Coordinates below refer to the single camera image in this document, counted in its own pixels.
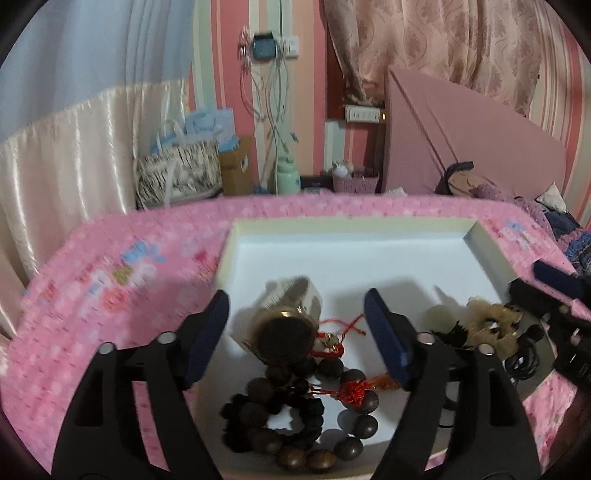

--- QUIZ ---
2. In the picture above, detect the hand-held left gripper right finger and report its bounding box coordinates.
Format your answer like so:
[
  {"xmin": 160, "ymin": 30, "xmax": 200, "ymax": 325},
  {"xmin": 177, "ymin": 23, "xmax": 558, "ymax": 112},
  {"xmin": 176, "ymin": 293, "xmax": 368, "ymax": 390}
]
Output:
[{"xmin": 364, "ymin": 288, "xmax": 543, "ymax": 480}]

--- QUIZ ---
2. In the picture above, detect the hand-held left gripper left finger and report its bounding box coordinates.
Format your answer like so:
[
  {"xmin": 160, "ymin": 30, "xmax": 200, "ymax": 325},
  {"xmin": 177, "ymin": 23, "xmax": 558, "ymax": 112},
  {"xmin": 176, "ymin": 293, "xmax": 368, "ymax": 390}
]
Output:
[{"xmin": 51, "ymin": 290, "xmax": 230, "ymax": 480}]

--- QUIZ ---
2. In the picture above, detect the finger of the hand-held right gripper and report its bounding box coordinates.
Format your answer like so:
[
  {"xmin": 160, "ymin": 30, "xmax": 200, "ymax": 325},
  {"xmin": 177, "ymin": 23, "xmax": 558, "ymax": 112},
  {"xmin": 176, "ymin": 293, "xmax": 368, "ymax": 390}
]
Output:
[
  {"xmin": 507, "ymin": 279, "xmax": 572, "ymax": 320},
  {"xmin": 533, "ymin": 262, "xmax": 586, "ymax": 302}
]

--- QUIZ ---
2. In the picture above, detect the beige hair claw clip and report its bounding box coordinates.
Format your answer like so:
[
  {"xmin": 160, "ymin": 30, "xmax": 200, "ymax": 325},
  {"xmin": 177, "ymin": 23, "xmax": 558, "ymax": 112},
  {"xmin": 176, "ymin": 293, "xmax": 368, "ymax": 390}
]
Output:
[{"xmin": 427, "ymin": 298, "xmax": 547, "ymax": 430}]

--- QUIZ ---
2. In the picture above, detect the red string gold charm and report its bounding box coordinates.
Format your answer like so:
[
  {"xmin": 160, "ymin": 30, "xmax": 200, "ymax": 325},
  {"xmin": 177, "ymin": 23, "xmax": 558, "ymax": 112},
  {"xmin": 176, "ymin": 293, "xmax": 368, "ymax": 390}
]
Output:
[{"xmin": 311, "ymin": 314, "xmax": 366, "ymax": 359}]

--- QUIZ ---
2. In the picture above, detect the red knot tassel charm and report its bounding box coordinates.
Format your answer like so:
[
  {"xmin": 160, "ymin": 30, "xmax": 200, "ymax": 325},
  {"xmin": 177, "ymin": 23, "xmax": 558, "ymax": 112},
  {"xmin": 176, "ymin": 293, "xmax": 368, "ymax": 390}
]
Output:
[{"xmin": 314, "ymin": 375, "xmax": 394, "ymax": 408}]

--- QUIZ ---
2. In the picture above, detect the wristwatch with pale strap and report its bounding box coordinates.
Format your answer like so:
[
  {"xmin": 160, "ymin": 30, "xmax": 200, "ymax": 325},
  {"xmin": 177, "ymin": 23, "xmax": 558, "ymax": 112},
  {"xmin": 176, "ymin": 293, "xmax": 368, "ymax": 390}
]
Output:
[{"xmin": 240, "ymin": 276, "xmax": 324, "ymax": 368}]

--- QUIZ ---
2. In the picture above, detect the black rough bead bracelet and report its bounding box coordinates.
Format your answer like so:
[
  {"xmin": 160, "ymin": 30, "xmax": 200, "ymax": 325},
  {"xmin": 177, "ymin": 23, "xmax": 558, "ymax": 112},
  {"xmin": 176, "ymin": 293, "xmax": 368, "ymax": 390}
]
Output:
[{"xmin": 221, "ymin": 376, "xmax": 324, "ymax": 456}]

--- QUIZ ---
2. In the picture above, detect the white box tray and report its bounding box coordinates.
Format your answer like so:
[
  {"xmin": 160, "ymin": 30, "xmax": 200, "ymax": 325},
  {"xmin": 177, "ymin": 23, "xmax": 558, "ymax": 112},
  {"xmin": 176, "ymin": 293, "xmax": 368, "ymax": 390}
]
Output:
[{"xmin": 191, "ymin": 218, "xmax": 561, "ymax": 476}]

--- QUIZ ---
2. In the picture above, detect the brown wooden bead bracelet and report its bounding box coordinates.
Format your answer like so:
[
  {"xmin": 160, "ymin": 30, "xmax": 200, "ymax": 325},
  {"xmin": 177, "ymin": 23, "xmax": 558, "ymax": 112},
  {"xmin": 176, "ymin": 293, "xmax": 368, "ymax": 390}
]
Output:
[{"xmin": 240, "ymin": 355, "xmax": 380, "ymax": 474}]

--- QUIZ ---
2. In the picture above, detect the dark blue patterned cloth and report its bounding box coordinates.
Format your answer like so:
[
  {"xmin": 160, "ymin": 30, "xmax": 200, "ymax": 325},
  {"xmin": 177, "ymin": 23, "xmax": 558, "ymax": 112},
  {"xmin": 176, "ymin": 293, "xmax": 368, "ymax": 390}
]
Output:
[{"xmin": 542, "ymin": 210, "xmax": 591, "ymax": 278}]

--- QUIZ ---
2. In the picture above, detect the white pillow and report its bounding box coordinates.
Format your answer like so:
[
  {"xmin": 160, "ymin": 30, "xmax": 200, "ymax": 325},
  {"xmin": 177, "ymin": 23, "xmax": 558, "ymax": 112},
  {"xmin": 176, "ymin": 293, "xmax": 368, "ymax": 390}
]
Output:
[{"xmin": 536, "ymin": 182, "xmax": 567, "ymax": 213}]

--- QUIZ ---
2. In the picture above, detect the purple polka-dot quilt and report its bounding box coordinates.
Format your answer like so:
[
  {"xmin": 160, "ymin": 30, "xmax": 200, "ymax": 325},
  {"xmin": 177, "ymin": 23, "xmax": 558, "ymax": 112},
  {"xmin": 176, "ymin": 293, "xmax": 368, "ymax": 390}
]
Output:
[{"xmin": 475, "ymin": 182, "xmax": 591, "ymax": 278}]

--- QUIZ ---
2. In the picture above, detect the pink floral bedsheet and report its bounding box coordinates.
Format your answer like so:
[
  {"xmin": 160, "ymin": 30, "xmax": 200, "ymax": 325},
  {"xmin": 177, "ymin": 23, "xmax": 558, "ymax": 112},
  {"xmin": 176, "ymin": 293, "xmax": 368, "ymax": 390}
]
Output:
[{"xmin": 0, "ymin": 191, "xmax": 591, "ymax": 480}]

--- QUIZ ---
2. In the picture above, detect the tan cloth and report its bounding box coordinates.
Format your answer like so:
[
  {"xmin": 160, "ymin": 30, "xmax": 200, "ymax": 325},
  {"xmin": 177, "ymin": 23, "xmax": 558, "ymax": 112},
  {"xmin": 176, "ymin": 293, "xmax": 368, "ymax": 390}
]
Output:
[{"xmin": 450, "ymin": 168, "xmax": 482, "ymax": 197}]

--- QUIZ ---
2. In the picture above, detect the pink headboard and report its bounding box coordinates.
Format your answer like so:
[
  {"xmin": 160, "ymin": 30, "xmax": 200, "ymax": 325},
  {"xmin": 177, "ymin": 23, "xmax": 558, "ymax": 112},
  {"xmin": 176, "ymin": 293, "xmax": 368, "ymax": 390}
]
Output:
[{"xmin": 384, "ymin": 67, "xmax": 568, "ymax": 209}]

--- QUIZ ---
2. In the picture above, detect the purple plastic basket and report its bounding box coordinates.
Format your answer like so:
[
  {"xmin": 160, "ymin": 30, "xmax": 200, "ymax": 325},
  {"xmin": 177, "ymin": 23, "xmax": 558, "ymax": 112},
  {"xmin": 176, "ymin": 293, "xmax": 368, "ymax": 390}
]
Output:
[{"xmin": 332, "ymin": 172, "xmax": 380, "ymax": 194}]

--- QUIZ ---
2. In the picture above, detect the black and white tote bag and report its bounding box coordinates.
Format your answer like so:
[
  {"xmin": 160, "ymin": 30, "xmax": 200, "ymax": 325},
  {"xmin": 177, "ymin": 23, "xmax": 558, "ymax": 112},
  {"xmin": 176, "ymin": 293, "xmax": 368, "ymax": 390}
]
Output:
[{"xmin": 135, "ymin": 138, "xmax": 222, "ymax": 211}]

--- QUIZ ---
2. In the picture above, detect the brown cardboard box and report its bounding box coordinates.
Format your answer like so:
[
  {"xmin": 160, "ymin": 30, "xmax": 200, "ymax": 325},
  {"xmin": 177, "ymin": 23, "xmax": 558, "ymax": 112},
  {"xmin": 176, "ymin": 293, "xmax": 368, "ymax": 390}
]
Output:
[{"xmin": 218, "ymin": 136, "xmax": 255, "ymax": 197}]

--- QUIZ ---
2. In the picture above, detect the green water bottle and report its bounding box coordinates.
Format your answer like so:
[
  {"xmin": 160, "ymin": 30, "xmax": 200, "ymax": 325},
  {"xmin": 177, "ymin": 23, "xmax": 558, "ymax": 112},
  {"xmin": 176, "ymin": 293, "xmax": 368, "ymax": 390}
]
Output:
[{"xmin": 276, "ymin": 154, "xmax": 302, "ymax": 195}]

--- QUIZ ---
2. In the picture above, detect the white satin curtain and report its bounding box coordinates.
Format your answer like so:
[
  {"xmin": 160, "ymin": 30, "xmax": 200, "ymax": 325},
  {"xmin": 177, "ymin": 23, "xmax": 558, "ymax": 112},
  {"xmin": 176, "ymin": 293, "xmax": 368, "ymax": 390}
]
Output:
[{"xmin": 0, "ymin": 78, "xmax": 193, "ymax": 342}]

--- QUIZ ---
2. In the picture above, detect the blue gift bag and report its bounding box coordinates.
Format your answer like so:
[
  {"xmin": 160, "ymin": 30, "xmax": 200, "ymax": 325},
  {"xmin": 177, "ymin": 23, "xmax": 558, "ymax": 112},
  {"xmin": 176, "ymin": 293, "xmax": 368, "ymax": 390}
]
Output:
[{"xmin": 185, "ymin": 108, "xmax": 236, "ymax": 151}]

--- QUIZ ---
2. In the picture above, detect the white power strip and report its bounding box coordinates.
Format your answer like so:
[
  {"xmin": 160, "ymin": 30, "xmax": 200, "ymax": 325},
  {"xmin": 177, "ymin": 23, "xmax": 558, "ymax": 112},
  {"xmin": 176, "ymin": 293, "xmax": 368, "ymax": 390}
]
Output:
[{"xmin": 345, "ymin": 105, "xmax": 383, "ymax": 125}]

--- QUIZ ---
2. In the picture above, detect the pink patterned curtain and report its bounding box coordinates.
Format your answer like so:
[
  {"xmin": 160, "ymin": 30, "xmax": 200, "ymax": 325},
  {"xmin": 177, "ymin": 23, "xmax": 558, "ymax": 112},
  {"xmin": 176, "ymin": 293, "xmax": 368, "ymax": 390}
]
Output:
[{"xmin": 323, "ymin": 0, "xmax": 544, "ymax": 117}]

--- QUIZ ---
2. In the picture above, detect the blue charger device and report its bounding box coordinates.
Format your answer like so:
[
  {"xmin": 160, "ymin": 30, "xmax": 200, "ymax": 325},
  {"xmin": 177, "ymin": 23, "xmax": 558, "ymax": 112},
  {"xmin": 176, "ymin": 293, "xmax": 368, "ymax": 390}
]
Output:
[{"xmin": 252, "ymin": 33, "xmax": 278, "ymax": 61}]

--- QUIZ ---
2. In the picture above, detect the blue curtain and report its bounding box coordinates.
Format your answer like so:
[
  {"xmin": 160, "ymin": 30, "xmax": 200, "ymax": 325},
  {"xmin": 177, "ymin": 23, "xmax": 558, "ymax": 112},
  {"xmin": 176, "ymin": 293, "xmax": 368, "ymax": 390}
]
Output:
[{"xmin": 0, "ymin": 0, "xmax": 195, "ymax": 145}]

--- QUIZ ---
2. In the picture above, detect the black bag strap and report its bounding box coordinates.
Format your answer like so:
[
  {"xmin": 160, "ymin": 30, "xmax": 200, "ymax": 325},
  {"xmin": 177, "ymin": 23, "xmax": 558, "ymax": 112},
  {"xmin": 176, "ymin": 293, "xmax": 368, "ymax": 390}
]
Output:
[{"xmin": 434, "ymin": 161, "xmax": 476, "ymax": 195}]

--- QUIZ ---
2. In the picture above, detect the blue handled paper bag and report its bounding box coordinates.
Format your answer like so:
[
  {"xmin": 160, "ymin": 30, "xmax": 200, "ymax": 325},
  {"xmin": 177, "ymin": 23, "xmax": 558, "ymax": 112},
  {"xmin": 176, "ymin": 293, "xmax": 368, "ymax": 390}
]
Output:
[{"xmin": 150, "ymin": 119, "xmax": 188, "ymax": 154}]

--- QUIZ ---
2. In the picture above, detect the bundle of white cables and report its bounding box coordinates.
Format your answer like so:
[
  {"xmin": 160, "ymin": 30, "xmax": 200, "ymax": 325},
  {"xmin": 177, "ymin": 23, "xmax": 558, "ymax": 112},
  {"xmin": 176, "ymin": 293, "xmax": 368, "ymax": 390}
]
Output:
[{"xmin": 237, "ymin": 27, "xmax": 297, "ymax": 186}]

